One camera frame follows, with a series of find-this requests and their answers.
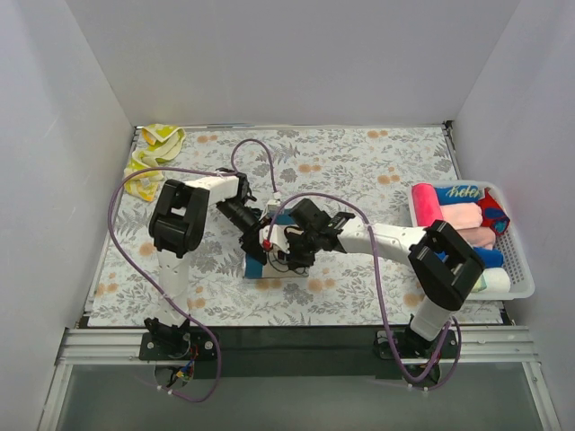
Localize white plastic basket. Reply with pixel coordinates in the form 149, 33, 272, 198
407, 180, 535, 301

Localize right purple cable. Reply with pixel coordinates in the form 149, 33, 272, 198
262, 192, 462, 385

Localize purple cable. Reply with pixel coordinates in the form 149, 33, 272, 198
109, 138, 282, 403
262, 192, 462, 385

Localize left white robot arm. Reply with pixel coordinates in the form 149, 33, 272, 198
145, 170, 267, 359

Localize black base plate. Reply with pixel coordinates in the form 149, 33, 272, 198
137, 326, 460, 382

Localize red blue printed towel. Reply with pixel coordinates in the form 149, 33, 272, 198
435, 184, 510, 236

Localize blue beige Doraemon towel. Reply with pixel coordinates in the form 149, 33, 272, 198
240, 229, 309, 280

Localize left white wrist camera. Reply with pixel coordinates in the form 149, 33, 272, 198
263, 198, 281, 218

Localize blue rolled towel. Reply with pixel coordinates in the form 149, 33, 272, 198
473, 247, 504, 269

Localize aluminium frame rail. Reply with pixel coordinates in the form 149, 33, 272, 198
57, 325, 539, 365

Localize floral table mat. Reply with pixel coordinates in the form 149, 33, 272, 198
87, 126, 504, 328

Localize pink rolled towel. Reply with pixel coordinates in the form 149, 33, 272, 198
411, 183, 444, 227

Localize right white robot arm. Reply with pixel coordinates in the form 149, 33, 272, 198
269, 198, 485, 357

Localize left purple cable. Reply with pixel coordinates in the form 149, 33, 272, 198
109, 138, 282, 403

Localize yellow lemon print towel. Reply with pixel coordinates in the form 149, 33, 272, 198
124, 123, 186, 202

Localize white rolled towel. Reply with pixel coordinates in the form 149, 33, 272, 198
472, 268, 511, 294

